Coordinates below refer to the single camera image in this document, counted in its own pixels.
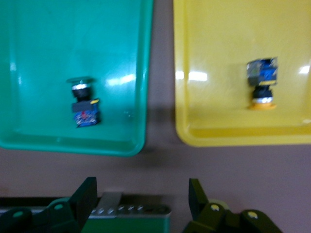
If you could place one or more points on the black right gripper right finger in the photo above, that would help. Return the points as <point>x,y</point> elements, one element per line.
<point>201,213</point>

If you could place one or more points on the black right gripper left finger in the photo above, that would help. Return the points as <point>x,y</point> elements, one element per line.
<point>82,204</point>

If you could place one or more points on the green mushroom push button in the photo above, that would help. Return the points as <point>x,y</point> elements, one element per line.
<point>83,106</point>

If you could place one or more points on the yellow mushroom push button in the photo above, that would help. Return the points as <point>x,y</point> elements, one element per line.
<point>262,72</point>

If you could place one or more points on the green conveyor belt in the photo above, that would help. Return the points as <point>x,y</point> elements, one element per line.
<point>126,224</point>

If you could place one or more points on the yellow plastic tray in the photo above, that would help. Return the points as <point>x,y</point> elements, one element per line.
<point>218,48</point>

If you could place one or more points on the green plastic tray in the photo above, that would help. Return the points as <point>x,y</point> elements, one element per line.
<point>73,36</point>

